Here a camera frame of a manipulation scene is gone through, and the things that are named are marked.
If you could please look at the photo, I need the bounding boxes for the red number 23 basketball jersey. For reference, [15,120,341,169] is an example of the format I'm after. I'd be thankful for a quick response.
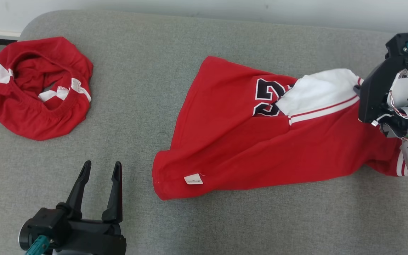
[152,56,408,201]

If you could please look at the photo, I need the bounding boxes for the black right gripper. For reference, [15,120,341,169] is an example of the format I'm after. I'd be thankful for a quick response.
[358,53,408,124]

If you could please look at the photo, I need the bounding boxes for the teal left camera connector plug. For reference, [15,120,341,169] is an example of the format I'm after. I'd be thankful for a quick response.
[25,235,54,255]

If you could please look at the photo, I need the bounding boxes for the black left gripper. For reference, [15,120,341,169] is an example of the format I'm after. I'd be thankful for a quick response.
[50,160,127,255]

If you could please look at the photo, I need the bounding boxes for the red white-striped basketball shorts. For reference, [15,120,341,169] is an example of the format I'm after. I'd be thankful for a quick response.
[0,36,94,141]

